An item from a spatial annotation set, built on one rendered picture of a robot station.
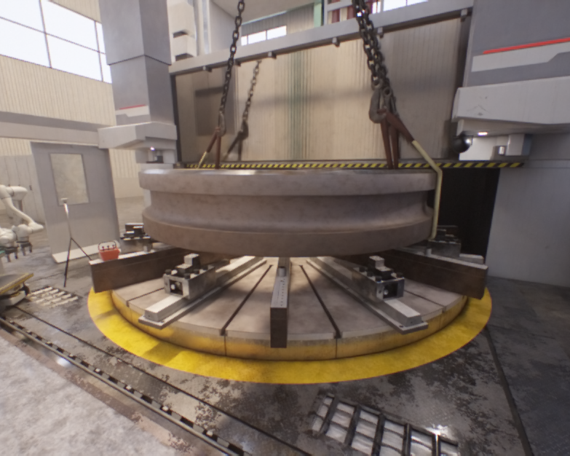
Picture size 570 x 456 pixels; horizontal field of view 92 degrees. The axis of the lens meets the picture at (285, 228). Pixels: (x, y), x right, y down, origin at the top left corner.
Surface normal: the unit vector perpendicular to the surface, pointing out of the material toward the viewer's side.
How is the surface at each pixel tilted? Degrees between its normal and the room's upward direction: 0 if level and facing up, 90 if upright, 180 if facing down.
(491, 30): 90
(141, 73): 90
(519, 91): 90
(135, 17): 90
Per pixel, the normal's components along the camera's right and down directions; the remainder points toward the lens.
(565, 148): -0.46, 0.19
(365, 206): 0.35, 0.20
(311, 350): 0.07, 0.22
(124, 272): 0.68, 0.15
